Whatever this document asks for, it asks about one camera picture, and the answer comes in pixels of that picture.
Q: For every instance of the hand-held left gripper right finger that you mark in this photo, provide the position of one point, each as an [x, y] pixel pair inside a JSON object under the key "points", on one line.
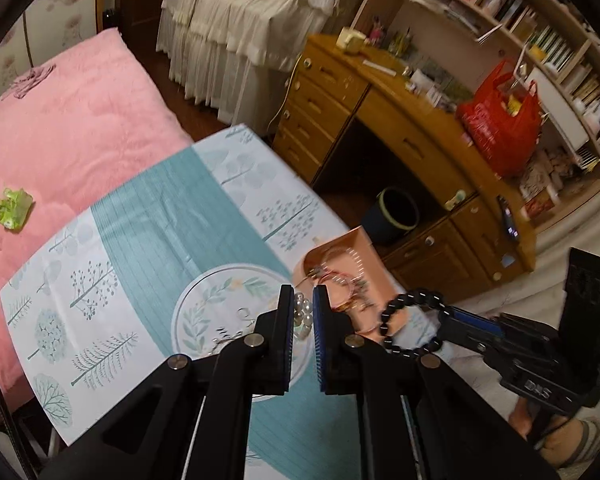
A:
{"points": [[321, 332]]}

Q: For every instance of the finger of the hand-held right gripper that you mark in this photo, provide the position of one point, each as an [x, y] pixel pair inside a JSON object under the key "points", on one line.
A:
{"points": [[472, 337], [477, 321]]}

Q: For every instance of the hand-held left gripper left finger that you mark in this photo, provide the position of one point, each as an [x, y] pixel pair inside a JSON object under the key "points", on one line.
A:
{"points": [[289, 332]]}

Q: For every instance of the peach cardboard box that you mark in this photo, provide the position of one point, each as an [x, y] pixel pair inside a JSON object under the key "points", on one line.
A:
{"points": [[345, 260]]}

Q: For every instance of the thin gold bangle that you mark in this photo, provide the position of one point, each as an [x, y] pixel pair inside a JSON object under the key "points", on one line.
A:
{"points": [[347, 285]]}

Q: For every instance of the person's foot in slipper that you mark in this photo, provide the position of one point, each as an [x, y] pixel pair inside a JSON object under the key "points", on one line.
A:
{"points": [[565, 442]]}

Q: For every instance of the black remote control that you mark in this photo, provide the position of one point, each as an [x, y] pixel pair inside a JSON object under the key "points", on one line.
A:
{"points": [[508, 217]]}

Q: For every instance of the black waste bin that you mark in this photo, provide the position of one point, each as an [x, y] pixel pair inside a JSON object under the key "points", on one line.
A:
{"points": [[392, 215]]}

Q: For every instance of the teal and white printed tablecloth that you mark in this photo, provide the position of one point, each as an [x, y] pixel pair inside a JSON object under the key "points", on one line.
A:
{"points": [[155, 240]]}

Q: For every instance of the red plastic bag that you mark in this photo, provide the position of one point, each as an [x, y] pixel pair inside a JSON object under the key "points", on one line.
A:
{"points": [[500, 120]]}

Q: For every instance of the wooden desk with drawers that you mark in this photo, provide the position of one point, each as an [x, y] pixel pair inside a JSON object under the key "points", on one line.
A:
{"points": [[405, 125]]}

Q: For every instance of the pink blanket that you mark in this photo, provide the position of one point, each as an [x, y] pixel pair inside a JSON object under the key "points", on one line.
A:
{"points": [[80, 135]]}

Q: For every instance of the pale yellow box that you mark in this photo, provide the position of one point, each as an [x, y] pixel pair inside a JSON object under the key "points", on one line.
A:
{"points": [[352, 40]]}

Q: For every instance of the wooden bookshelf with books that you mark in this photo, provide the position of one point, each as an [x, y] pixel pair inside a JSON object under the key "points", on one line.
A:
{"points": [[555, 35]]}

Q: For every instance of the green crumpled wrapper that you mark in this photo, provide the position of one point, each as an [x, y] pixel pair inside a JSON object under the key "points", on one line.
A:
{"points": [[14, 207]]}

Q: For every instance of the bed with cream cover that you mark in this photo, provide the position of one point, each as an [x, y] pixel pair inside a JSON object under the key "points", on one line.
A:
{"points": [[240, 10]]}

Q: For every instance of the dark wooden door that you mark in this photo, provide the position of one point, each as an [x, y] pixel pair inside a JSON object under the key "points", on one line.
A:
{"points": [[145, 5]]}

